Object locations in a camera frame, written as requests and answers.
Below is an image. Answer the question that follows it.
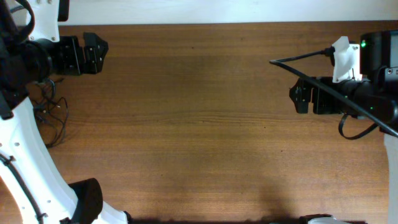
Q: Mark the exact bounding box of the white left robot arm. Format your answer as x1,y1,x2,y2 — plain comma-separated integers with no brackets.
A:
1,1,132,223

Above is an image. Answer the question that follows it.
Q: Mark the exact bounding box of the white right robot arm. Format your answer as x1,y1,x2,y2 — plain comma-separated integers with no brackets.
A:
289,30,397,133

